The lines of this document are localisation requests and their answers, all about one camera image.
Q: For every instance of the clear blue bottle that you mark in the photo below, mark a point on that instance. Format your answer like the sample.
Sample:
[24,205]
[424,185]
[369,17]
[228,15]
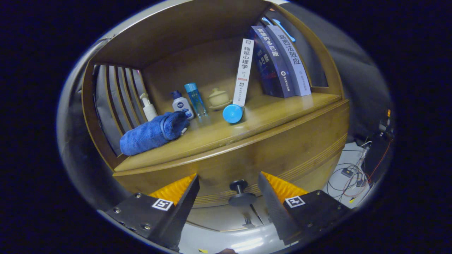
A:
[196,100]

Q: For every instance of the wooden cabinet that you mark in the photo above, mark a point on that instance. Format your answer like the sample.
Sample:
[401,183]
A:
[190,35]

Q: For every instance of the rolled blue towel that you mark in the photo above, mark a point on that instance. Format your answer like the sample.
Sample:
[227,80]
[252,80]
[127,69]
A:
[148,135]

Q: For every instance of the white book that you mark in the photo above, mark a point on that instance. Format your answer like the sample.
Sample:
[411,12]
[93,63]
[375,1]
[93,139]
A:
[243,70]

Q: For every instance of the black and orange tool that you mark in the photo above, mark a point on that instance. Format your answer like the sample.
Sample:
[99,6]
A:
[385,125]

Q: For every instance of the white lotion bottle blue cap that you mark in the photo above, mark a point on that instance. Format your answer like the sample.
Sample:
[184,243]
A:
[180,105]

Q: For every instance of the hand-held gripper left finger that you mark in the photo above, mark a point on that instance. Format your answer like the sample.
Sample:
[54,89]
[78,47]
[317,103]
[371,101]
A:
[182,211]

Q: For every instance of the dark blue book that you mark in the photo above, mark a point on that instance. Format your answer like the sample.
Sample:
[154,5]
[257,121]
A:
[272,67]

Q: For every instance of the light purple book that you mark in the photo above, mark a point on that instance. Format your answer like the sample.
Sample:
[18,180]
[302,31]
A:
[293,60]

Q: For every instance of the white pump bottle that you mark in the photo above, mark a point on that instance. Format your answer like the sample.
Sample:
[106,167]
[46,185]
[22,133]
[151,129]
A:
[150,111]

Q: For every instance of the wooden countertop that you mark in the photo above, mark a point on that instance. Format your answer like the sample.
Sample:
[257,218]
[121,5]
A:
[275,113]

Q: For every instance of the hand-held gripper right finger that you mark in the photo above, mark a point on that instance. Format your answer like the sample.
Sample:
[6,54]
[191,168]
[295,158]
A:
[273,208]

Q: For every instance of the blue and white tube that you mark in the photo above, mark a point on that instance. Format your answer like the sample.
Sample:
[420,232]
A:
[233,113]

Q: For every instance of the beige lidded teacup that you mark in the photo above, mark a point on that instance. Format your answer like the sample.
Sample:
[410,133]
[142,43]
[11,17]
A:
[219,98]

